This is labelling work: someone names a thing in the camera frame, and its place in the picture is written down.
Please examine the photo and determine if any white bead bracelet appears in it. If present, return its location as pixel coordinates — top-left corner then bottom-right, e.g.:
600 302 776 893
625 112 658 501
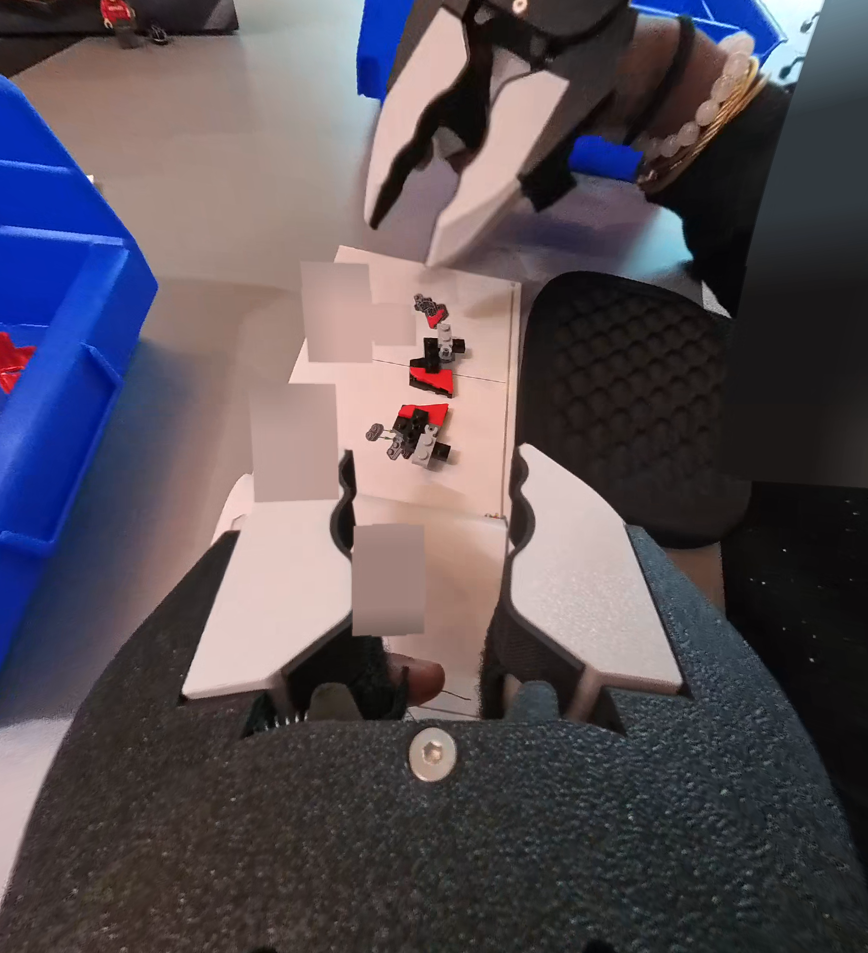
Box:
631 31 758 161

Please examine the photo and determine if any black hair tie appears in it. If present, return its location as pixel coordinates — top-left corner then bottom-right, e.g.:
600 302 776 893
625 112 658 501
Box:
627 15 697 146

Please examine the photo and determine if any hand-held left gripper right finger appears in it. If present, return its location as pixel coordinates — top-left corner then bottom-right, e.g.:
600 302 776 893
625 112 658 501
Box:
503 443 685 697

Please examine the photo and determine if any gold bangle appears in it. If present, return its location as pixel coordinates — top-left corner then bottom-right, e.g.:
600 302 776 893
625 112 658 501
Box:
638 63 771 196

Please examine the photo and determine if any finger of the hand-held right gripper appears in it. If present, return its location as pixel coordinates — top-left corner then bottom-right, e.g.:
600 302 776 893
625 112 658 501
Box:
365 3 481 230
426 70 575 268

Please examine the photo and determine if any white instruction booklet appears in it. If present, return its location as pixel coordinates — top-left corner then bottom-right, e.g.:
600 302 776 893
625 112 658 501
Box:
212 246 522 722

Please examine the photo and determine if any black textured foam pad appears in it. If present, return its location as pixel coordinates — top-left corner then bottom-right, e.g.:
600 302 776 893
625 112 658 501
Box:
512 270 751 550

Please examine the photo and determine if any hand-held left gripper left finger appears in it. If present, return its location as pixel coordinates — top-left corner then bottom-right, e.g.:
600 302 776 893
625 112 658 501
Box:
179 450 359 701

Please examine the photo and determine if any person's black speckled clothing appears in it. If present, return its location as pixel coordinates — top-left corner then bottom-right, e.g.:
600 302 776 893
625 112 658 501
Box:
724 480 868 953

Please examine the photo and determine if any person's left hand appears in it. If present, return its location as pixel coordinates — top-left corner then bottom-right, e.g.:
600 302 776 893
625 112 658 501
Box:
388 655 447 704

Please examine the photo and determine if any black red toy brick assembly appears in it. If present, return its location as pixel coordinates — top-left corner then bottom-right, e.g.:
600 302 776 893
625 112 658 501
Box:
407 322 473 397
393 402 455 472

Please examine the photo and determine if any person's right hand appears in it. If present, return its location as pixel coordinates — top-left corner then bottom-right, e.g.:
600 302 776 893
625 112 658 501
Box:
589 13 697 147

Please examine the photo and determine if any dark mat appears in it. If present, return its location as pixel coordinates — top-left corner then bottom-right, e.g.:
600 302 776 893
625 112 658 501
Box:
0 0 240 37

